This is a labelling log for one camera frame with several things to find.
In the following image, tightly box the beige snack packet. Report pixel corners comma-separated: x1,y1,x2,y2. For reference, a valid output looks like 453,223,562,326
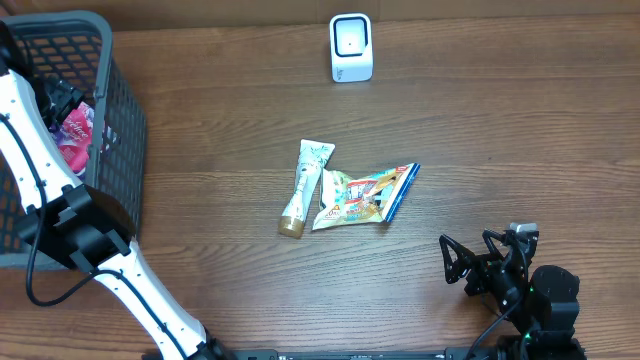
312,163,421,231

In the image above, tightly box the pink purple pad pack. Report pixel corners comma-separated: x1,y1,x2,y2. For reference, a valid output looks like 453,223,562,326
49,102,94,179

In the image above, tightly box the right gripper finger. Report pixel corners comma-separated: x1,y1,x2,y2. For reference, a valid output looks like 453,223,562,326
482,229,506,260
439,234,476,284

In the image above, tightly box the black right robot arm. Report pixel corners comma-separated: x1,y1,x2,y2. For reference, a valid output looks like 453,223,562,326
439,223,586,360

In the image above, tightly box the white barcode scanner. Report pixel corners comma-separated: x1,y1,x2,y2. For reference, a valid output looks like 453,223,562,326
329,13,374,83

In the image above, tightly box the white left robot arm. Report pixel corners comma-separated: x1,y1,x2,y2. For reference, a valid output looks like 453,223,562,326
1,25,234,359

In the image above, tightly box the white gold-capped tube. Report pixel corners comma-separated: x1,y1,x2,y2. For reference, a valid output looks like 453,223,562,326
278,139,335,239

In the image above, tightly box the grey plastic shopping basket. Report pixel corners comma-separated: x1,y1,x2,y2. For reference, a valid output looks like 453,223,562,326
1,11,147,270

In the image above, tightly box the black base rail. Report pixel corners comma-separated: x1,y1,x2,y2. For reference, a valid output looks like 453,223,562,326
234,346,587,360

